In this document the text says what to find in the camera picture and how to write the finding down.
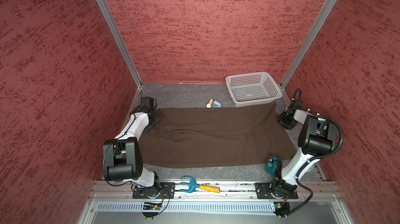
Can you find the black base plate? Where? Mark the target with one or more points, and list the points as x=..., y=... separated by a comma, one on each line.
x=165, y=190
x=280, y=191

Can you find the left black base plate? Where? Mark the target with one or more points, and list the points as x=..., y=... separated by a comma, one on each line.
x=165, y=190

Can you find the teal small bottle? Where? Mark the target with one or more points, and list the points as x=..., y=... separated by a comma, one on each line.
x=272, y=165

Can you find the aluminium corner post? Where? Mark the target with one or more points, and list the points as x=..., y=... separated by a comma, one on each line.
x=107, y=15
x=314, y=30

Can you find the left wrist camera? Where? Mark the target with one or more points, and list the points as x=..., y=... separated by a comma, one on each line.
x=148, y=102

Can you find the left aluminium corner post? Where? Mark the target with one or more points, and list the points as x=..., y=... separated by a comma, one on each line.
x=107, y=15

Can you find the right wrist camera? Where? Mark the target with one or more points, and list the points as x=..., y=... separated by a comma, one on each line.
x=296, y=103

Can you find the white plastic basket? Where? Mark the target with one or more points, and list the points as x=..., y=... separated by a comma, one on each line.
x=253, y=89

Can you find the white slotted cable duct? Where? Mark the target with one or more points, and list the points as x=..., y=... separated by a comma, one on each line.
x=254, y=208

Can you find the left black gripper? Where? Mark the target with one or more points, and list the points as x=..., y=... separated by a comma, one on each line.
x=158, y=119

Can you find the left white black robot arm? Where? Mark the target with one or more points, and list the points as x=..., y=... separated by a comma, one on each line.
x=122, y=158

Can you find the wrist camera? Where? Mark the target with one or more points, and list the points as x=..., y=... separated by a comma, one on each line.
x=296, y=103
x=148, y=102

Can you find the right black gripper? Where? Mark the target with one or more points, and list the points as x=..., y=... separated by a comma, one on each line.
x=280, y=119

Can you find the right aluminium corner post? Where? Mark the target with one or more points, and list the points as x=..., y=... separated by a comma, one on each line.
x=314, y=30

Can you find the blue yellow garden fork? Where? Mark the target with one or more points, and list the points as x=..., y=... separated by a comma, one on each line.
x=193, y=185

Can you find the brown trousers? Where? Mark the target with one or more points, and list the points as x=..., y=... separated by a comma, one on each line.
x=201, y=137

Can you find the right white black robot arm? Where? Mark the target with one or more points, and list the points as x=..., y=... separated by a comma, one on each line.
x=319, y=138

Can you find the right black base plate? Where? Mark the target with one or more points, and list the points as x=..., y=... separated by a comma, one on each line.
x=280, y=191

